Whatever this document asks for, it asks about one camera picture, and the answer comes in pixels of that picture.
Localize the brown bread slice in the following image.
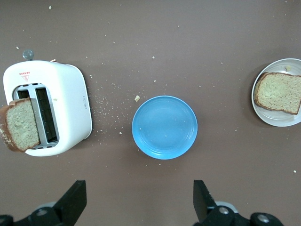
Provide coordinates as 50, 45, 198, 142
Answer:
0, 97, 41, 153
254, 72, 301, 115

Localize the beige plate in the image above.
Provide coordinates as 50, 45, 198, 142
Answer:
251, 58, 301, 128

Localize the blue plate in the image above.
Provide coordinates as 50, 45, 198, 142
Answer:
131, 95, 198, 160

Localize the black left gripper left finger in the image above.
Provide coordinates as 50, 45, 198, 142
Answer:
0, 180, 87, 226

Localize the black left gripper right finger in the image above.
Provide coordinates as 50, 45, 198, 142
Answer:
193, 180, 283, 226

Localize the white toaster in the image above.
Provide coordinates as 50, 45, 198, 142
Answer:
3, 49, 93, 157

